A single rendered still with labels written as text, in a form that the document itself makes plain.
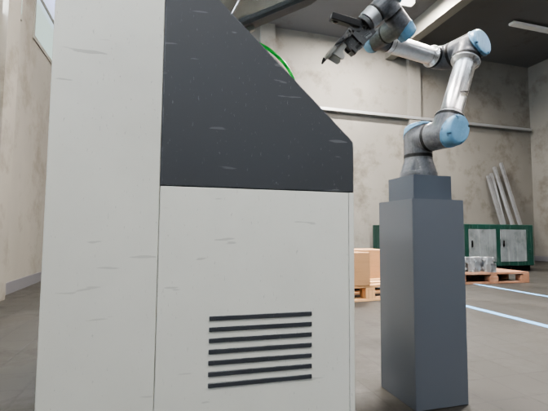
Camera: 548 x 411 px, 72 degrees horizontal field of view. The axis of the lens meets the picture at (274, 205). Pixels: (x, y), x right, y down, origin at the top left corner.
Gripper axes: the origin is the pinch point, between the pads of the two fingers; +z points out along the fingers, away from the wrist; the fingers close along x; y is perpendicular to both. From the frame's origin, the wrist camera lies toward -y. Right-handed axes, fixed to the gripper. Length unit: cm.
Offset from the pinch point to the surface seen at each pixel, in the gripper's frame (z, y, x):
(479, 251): -99, 399, 463
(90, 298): 99, 2, -54
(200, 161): 55, -3, -40
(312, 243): 50, 37, -38
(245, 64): 26.5, -13.9, -30.9
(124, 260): 87, 1, -50
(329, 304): 60, 53, -41
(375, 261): 39, 189, 257
